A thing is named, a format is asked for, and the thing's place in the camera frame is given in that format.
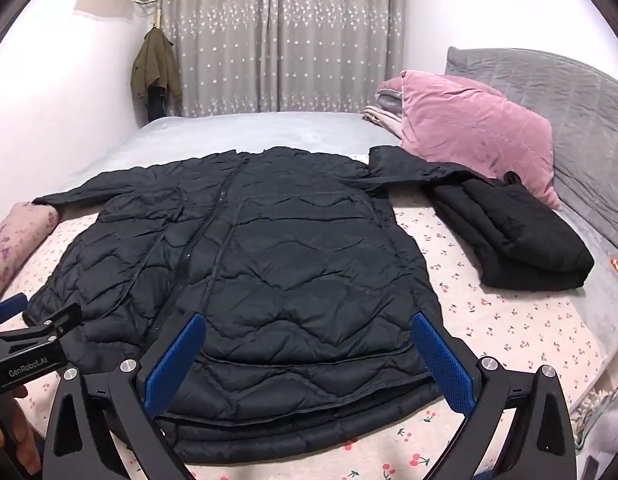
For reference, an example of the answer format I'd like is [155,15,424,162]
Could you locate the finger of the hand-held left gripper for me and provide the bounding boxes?
[0,292,30,332]
[16,306,84,346]

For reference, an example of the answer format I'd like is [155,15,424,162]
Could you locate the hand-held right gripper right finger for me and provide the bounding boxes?
[410,312,578,480]

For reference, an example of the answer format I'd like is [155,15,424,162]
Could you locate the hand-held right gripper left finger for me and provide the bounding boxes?
[43,311,207,480]

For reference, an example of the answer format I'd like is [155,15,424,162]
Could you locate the black quilted jacket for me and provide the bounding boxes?
[23,145,504,465]

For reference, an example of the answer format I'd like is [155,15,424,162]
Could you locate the person's left hand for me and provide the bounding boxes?
[0,382,46,477]

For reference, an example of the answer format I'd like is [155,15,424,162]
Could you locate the pink floral rolled cloth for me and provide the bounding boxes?
[0,201,60,296]

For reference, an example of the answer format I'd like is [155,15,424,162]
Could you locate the folded black jacket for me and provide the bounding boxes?
[423,171,596,292]

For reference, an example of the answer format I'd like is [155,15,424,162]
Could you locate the pink velvet pillow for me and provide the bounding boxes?
[399,70,564,211]

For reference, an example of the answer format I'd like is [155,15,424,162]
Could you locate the dark hanging garment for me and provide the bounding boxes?
[145,85,168,123]

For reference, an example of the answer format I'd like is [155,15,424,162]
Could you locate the folded beige cloth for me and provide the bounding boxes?
[363,105,404,140]

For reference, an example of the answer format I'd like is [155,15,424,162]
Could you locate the grey quilted headboard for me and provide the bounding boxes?
[444,46,618,261]

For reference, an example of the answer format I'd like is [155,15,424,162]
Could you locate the grey pillow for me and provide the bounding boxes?
[376,77,407,121]

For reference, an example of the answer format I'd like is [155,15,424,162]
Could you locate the olive hanging jacket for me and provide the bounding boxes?
[131,27,183,107]

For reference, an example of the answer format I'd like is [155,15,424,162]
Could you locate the grey star-print curtain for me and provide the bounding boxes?
[159,0,407,118]

